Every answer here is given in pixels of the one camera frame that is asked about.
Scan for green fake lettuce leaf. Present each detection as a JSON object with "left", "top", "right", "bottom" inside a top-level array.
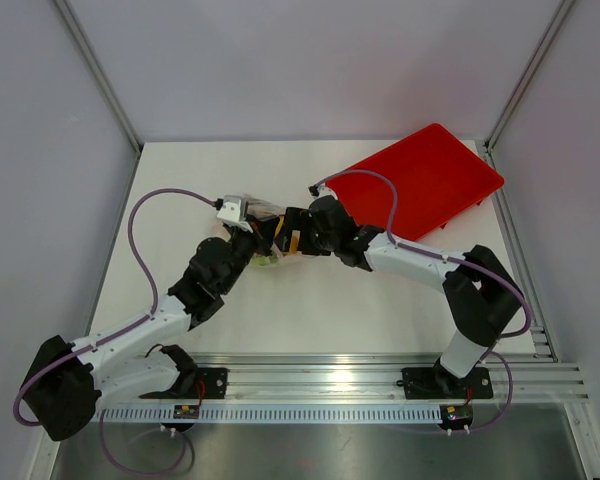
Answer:
[{"left": 250, "top": 253, "right": 281, "bottom": 268}]

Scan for aluminium frame post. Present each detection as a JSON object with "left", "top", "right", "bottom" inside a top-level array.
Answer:
[
  {"left": 484, "top": 0, "right": 579, "bottom": 154},
  {"left": 51, "top": 0, "right": 144, "bottom": 158}
]

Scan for white slotted cable duct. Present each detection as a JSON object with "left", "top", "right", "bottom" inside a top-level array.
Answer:
[{"left": 104, "top": 402, "right": 442, "bottom": 425}]

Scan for aluminium frame post left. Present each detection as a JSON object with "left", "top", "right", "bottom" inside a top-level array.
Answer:
[{"left": 51, "top": 0, "right": 144, "bottom": 158}]

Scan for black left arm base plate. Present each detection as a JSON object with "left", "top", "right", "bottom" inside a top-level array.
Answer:
[{"left": 175, "top": 367, "right": 229, "bottom": 400}]

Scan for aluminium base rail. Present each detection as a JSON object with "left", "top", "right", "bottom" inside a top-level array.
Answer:
[{"left": 193, "top": 353, "right": 589, "bottom": 404}]

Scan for red plastic tray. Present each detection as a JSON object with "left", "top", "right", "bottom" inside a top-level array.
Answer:
[{"left": 325, "top": 123, "right": 505, "bottom": 241}]

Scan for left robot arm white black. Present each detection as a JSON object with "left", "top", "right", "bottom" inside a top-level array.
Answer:
[{"left": 21, "top": 227, "right": 274, "bottom": 441}]

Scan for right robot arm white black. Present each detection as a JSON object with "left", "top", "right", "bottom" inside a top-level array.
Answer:
[{"left": 275, "top": 196, "right": 524, "bottom": 399}]

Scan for clear zip top bag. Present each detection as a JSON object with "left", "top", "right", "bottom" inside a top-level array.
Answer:
[{"left": 211, "top": 193, "right": 299, "bottom": 268}]

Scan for orange fake tangerine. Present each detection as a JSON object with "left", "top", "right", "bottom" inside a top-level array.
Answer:
[{"left": 274, "top": 215, "right": 300, "bottom": 256}]

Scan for aluminium frame post right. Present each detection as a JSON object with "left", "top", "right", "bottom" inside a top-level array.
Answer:
[{"left": 484, "top": 0, "right": 579, "bottom": 154}]

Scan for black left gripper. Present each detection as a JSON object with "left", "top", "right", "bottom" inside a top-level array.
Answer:
[{"left": 220, "top": 215, "right": 279, "bottom": 294}]

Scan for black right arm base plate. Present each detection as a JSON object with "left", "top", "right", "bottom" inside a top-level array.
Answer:
[{"left": 397, "top": 366, "right": 494, "bottom": 400}]

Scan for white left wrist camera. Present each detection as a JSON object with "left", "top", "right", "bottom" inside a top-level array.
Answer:
[{"left": 214, "top": 195, "right": 248, "bottom": 224}]

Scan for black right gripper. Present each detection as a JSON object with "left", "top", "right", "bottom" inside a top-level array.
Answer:
[{"left": 273, "top": 207, "right": 339, "bottom": 257}]

